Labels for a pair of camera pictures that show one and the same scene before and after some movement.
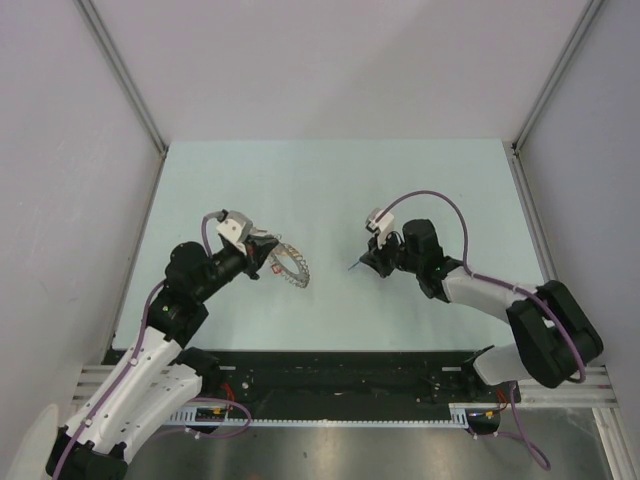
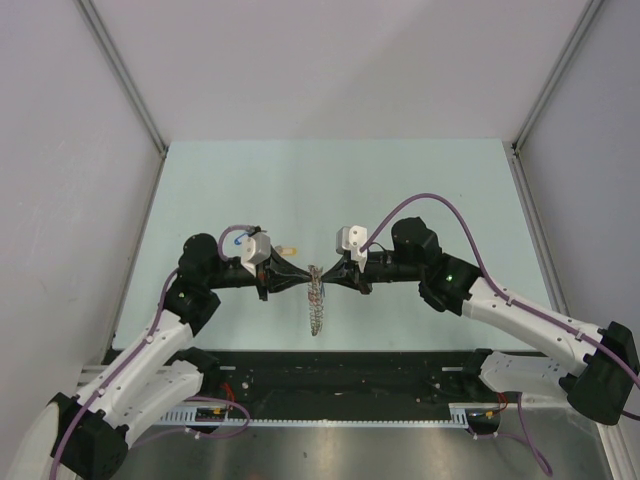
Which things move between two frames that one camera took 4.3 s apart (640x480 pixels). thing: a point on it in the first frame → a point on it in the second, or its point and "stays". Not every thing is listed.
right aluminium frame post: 556,75 stays
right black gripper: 375,256 → 347,273
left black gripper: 258,248 → 277,274
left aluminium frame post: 122,71 stays
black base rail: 352,378 stays
